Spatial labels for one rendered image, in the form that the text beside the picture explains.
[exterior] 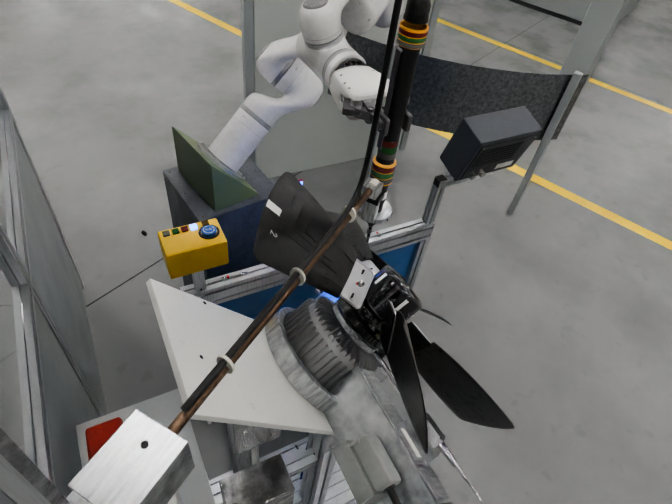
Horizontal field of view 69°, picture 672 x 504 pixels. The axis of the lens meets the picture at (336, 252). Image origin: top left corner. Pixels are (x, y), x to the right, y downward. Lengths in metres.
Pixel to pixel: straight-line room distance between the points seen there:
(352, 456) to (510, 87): 2.27
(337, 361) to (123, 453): 0.54
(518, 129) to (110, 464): 1.45
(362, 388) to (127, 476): 0.56
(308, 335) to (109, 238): 2.07
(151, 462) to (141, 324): 1.99
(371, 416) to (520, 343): 1.78
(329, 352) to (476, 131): 0.89
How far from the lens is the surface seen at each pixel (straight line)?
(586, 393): 2.70
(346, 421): 1.01
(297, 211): 0.92
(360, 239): 1.20
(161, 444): 0.56
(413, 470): 0.95
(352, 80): 0.91
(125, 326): 2.54
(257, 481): 1.23
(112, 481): 0.56
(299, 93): 1.62
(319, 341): 0.99
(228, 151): 1.62
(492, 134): 1.61
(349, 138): 3.35
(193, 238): 1.33
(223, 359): 0.62
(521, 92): 2.88
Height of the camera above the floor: 2.01
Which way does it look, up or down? 46 degrees down
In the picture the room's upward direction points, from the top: 9 degrees clockwise
